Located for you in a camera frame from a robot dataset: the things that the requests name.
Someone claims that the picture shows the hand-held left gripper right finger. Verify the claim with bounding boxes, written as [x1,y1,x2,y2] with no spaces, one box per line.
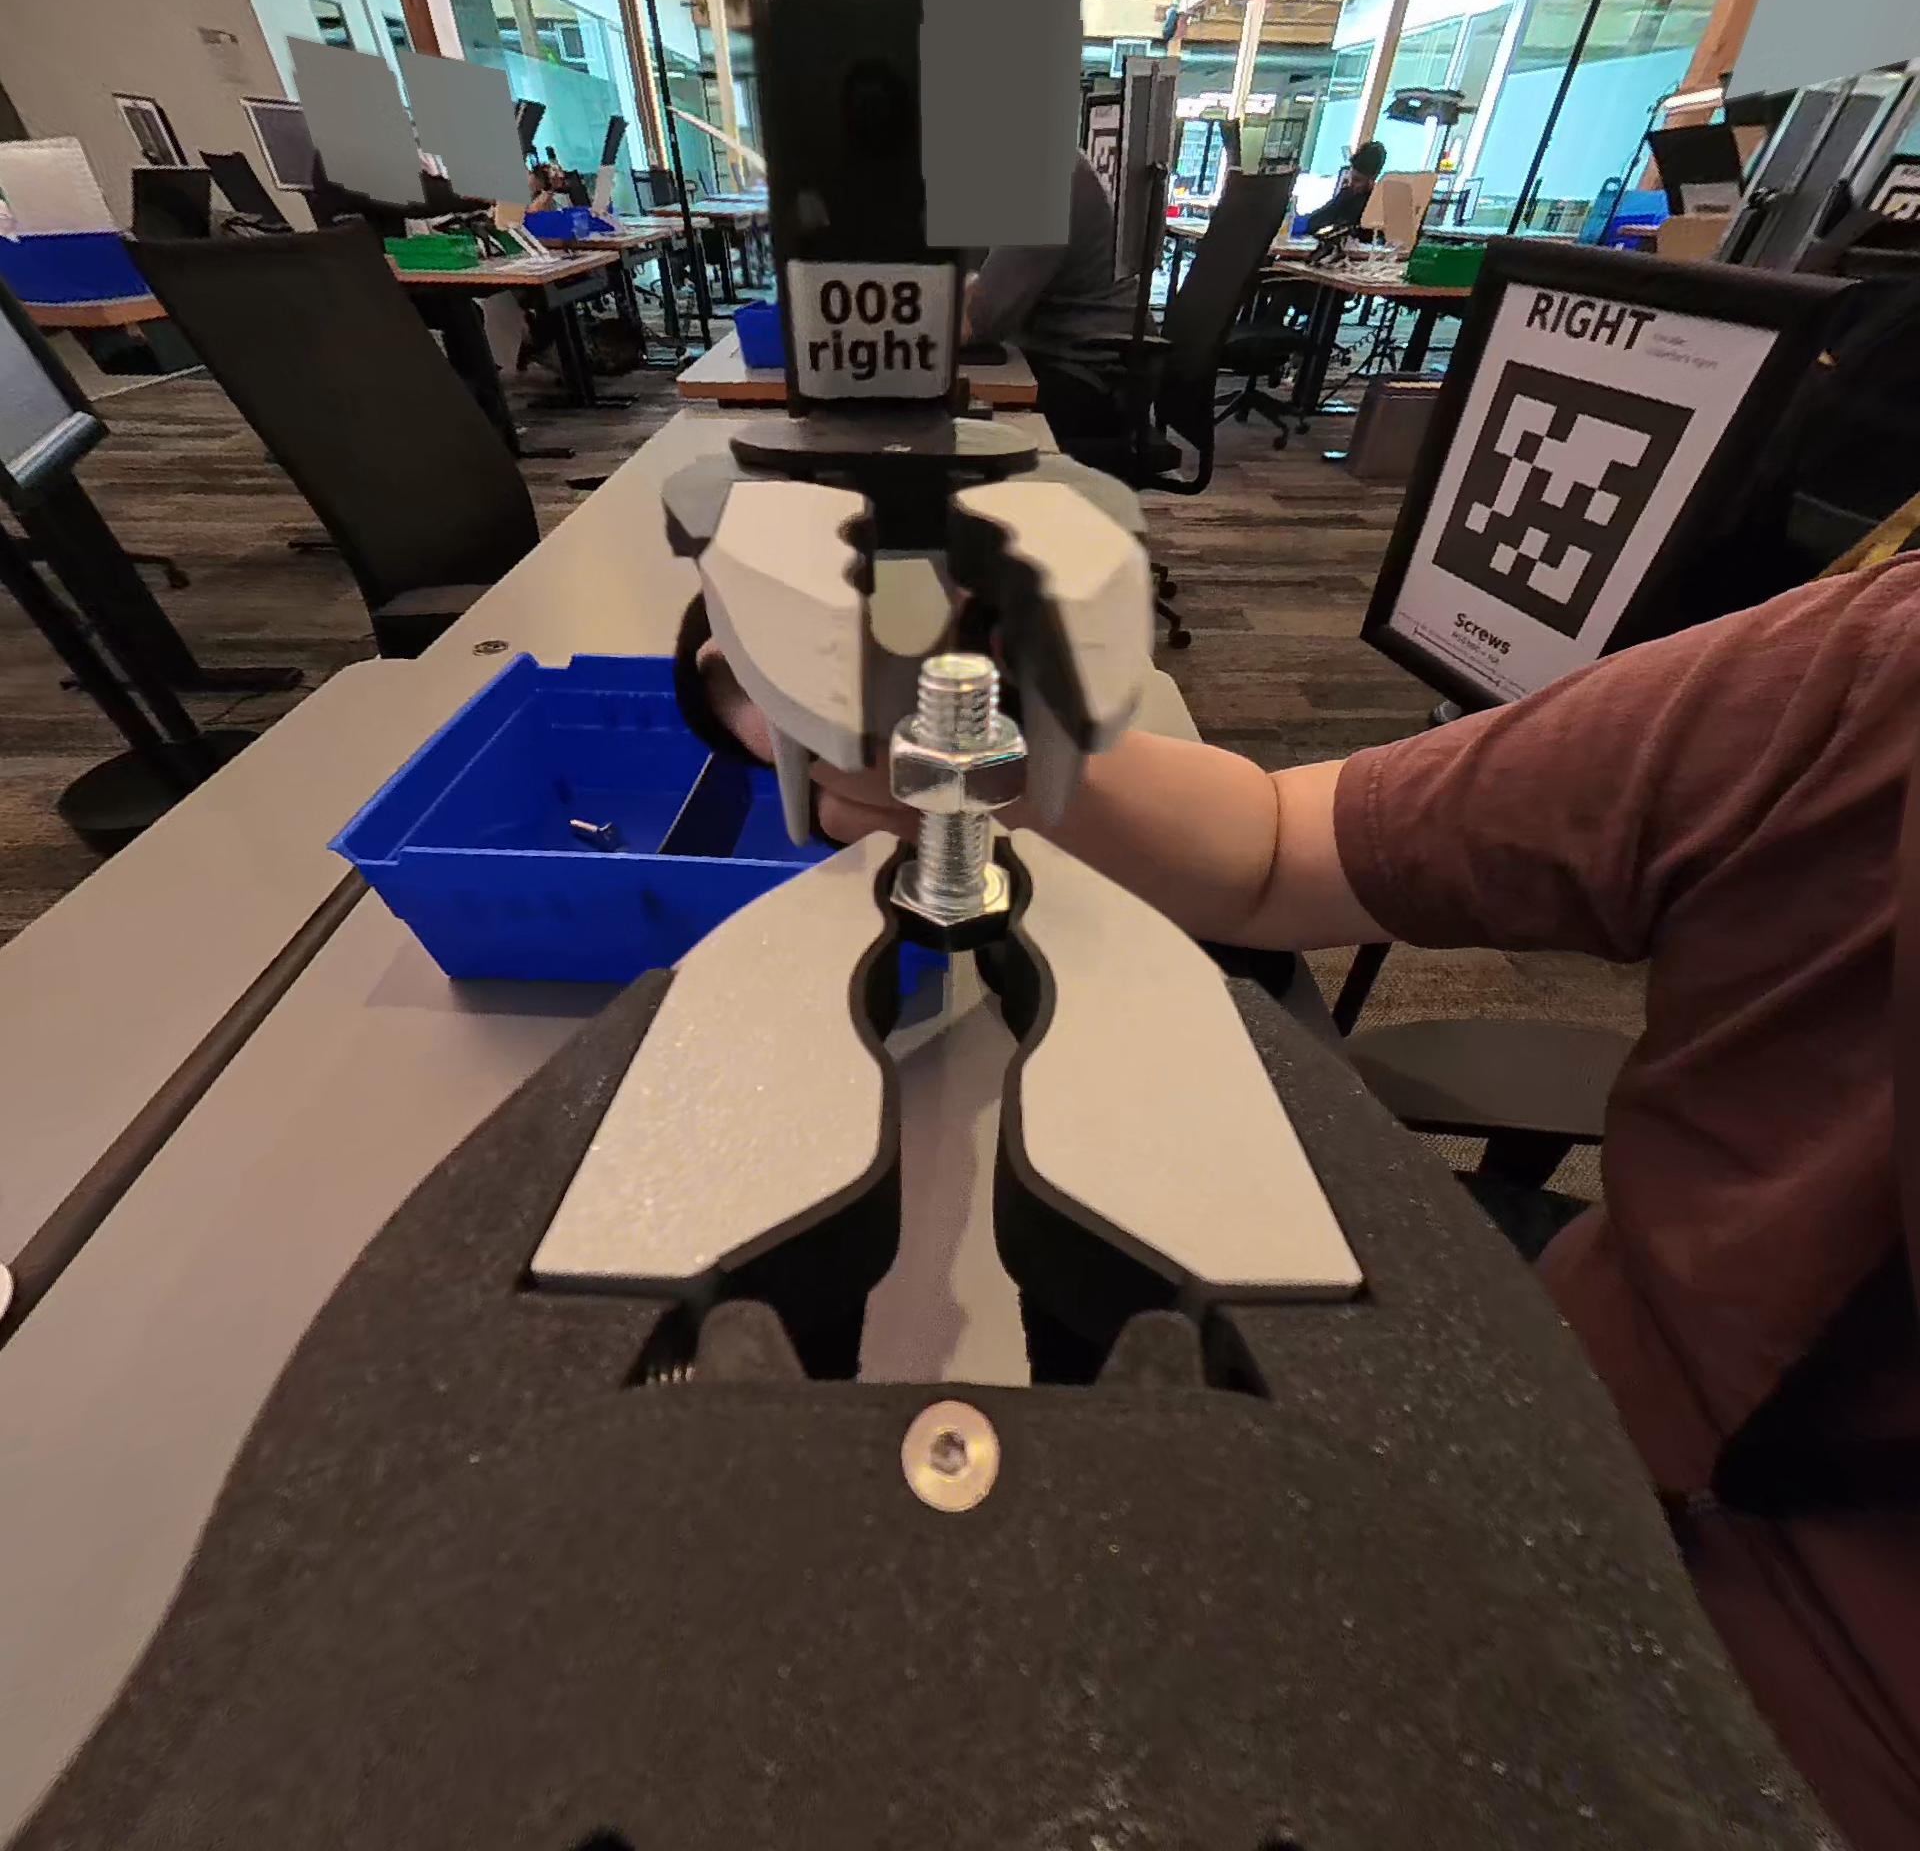
[994,828,1367,1385]

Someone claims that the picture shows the person's right hand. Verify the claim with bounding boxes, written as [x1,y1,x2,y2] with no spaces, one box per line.
[693,639,1089,852]

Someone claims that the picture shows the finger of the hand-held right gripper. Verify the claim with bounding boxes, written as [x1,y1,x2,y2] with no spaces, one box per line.
[946,479,1157,833]
[696,477,879,848]

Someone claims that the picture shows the black framed marker sign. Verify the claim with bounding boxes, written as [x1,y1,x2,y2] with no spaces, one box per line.
[1358,235,1865,716]

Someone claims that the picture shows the person's right forearm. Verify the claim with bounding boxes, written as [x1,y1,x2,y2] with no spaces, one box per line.
[1070,724,1403,956]

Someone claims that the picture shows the dark bin divider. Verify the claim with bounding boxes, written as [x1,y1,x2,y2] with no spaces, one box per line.
[648,744,722,857]

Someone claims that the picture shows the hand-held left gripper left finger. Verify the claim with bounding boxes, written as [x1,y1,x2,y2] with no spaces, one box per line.
[530,838,905,1385]

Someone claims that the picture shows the black framed easel board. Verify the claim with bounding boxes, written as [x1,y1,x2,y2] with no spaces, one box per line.
[0,283,303,833]

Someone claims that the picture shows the black floor lamp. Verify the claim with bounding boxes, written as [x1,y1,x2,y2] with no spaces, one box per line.
[1503,0,1652,242]
[599,0,722,356]

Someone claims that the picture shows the blue plastic parts bin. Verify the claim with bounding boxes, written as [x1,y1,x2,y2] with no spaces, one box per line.
[327,651,953,1040]

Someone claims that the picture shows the silver hex nut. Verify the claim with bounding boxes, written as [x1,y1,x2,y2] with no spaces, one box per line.
[887,718,1034,822]

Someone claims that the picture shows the black office chair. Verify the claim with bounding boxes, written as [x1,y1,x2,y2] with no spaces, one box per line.
[1153,168,1301,499]
[129,219,543,663]

